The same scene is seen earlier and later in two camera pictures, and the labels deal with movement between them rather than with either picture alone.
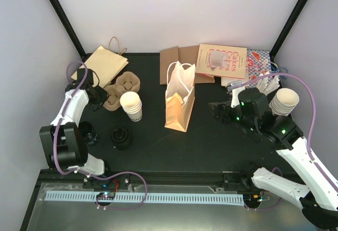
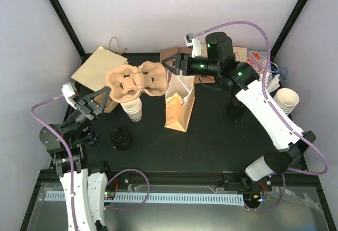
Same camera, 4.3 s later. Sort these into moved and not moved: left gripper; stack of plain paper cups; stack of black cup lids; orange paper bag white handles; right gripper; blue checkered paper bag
Moved: left gripper; right gripper
Not moved: stack of black cup lids; stack of plain paper cups; orange paper bag white handles; blue checkered paper bag
